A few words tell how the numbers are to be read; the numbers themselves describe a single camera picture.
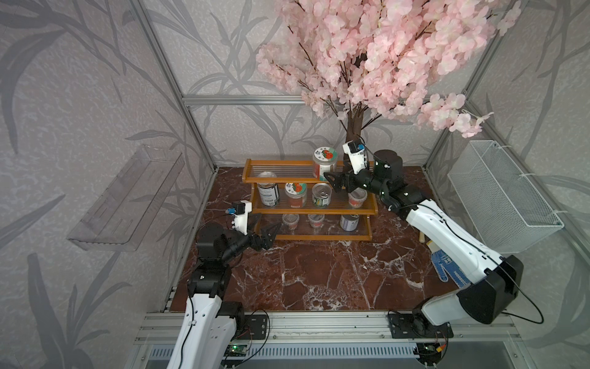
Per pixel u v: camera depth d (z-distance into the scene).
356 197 0.83
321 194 0.84
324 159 0.72
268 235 0.62
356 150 0.60
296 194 0.81
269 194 0.81
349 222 0.90
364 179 0.62
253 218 0.73
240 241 0.62
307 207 0.87
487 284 0.39
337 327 0.77
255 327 0.73
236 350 0.71
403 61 0.45
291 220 0.91
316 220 0.91
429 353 0.72
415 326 0.67
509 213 0.60
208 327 0.48
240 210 0.61
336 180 0.65
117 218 0.64
